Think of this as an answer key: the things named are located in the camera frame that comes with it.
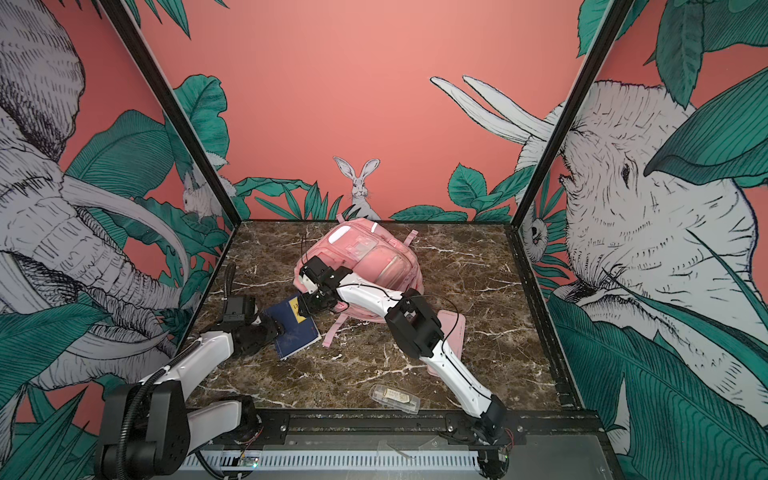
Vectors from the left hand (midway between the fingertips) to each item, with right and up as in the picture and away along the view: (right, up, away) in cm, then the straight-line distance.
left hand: (278, 326), depth 89 cm
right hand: (+7, +5, +2) cm, 9 cm away
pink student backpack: (+28, +22, +15) cm, 39 cm away
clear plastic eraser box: (+36, -17, -11) cm, 41 cm away
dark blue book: (+6, -1, 0) cm, 6 cm away
